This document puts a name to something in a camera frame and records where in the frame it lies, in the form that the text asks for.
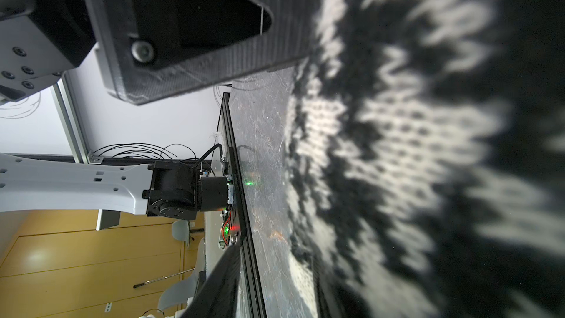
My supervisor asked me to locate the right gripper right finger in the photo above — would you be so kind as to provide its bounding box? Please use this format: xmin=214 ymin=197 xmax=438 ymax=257
xmin=181 ymin=243 xmax=241 ymax=318

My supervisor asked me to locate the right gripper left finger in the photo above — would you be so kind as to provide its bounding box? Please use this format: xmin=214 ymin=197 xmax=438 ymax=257
xmin=85 ymin=0 xmax=320 ymax=105

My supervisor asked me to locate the black white patterned scarf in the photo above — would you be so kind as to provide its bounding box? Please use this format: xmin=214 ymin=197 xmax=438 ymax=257
xmin=285 ymin=0 xmax=564 ymax=317

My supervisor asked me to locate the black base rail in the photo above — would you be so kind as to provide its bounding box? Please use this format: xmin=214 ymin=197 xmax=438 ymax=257
xmin=219 ymin=92 xmax=267 ymax=317

